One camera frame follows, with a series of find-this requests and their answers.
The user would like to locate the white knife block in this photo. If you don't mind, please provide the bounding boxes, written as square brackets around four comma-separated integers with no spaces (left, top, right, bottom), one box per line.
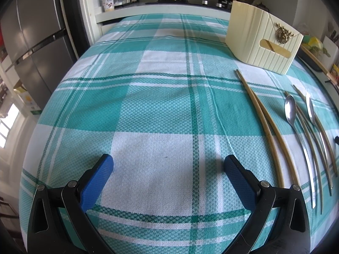
[321,30,339,67]

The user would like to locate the black gas stove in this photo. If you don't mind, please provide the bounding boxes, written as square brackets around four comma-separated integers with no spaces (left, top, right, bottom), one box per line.
[145,0,234,12]

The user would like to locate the black tray with wooden edge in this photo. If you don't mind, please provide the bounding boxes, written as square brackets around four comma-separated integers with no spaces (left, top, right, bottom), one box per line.
[297,45,339,86]

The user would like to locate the cardboard box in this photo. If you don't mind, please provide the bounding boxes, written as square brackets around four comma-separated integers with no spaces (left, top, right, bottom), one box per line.
[13,85,42,116]

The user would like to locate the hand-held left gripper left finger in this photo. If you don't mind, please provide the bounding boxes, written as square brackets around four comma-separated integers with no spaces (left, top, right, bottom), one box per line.
[27,153,114,254]

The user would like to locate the grey refrigerator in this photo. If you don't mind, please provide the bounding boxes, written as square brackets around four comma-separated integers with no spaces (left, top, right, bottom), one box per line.
[0,0,81,112]

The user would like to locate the cream ribbed utensil holder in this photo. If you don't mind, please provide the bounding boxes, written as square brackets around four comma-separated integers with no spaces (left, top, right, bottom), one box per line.
[225,0,304,75]

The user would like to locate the yellow green sponge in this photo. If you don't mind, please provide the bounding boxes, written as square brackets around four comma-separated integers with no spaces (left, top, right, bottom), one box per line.
[301,34,331,57]

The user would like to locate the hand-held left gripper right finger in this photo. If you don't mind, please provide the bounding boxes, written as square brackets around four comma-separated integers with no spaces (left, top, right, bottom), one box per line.
[224,155,310,254]

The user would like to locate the steel spoon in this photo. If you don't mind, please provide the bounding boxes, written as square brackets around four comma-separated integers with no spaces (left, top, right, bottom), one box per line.
[284,94,316,209]
[305,92,339,177]

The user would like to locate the teal white plaid tablecloth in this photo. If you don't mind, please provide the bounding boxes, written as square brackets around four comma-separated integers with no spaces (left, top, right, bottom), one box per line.
[18,13,339,254]

